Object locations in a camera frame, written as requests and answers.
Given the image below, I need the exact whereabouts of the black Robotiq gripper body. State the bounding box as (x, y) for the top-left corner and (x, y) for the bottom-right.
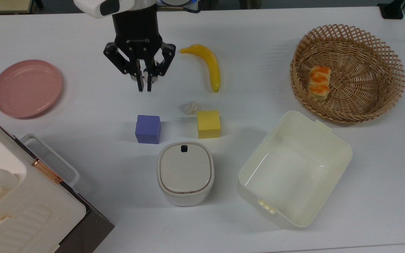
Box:
(112, 6), (163, 60)

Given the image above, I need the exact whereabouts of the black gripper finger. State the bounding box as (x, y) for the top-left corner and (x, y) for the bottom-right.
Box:
(144, 43), (176, 92)
(103, 42), (144, 92)

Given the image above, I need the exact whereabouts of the white lidded trash can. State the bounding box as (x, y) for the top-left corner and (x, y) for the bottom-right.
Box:
(157, 142), (215, 207)

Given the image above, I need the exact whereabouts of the small panda toy figure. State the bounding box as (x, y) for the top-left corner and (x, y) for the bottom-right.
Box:
(148, 60), (161, 84)

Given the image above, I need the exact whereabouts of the yellow banana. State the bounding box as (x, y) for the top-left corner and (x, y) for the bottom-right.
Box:
(180, 44), (221, 93)

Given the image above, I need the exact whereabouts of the purple foam cube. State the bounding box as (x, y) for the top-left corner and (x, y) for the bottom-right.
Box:
(135, 115), (161, 144)

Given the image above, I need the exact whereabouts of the yellow foam cube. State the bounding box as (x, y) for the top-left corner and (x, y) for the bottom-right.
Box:
(197, 110), (221, 139)

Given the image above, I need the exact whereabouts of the pink round plate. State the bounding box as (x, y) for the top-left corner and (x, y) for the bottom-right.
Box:
(0, 59), (63, 118)

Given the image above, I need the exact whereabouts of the wooden side table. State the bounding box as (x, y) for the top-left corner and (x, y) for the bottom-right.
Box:
(0, 0), (36, 15)

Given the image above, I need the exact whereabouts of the orange topped bread piece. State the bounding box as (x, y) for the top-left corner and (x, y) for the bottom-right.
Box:
(308, 65), (332, 101)

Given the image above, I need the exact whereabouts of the cream plastic storage box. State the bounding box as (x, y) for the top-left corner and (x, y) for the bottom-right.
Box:
(238, 111), (353, 230)

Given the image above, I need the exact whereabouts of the woven wicker basket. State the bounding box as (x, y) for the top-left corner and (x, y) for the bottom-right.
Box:
(290, 24), (405, 124)

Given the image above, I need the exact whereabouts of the black clamp block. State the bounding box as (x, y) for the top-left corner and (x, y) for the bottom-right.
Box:
(378, 0), (405, 20)

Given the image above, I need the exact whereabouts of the white appliance with handle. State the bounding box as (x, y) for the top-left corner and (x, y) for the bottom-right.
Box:
(0, 109), (115, 253)

